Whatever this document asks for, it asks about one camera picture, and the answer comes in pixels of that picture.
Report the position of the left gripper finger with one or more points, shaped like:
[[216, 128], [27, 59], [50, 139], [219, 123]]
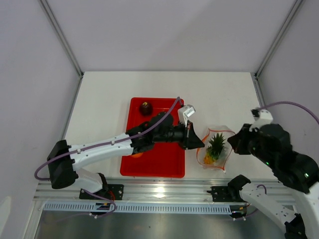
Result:
[[193, 142], [191, 132]]

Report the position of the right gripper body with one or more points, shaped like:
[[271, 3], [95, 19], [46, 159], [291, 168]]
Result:
[[250, 143]]

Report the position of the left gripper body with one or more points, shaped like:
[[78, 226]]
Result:
[[179, 134]]

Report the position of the yellow pineapple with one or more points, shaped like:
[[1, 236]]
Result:
[[215, 148]]

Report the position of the clear zip top bag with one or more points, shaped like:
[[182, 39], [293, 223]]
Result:
[[220, 164]]

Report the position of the dark red apple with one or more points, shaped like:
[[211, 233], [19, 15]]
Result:
[[146, 109]]

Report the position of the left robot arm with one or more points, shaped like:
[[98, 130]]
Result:
[[66, 162]]

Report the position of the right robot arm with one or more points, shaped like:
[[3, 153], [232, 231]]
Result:
[[271, 145]]

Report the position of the red plastic tray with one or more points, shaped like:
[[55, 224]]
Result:
[[165, 159]]

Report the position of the orange fruit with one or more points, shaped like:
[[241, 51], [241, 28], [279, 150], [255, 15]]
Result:
[[138, 155]]

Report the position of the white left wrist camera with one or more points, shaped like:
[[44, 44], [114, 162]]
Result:
[[185, 113]]

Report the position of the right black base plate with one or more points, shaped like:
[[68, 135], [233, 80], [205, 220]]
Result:
[[225, 194]]

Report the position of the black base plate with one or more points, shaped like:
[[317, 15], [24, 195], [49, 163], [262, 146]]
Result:
[[114, 192], [225, 194]]

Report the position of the aluminium mounting rail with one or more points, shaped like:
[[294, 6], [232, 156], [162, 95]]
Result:
[[142, 191]]

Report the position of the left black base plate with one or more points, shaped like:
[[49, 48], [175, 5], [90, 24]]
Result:
[[114, 192]]

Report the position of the white slotted cable duct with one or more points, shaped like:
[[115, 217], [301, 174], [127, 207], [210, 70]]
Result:
[[123, 207]]

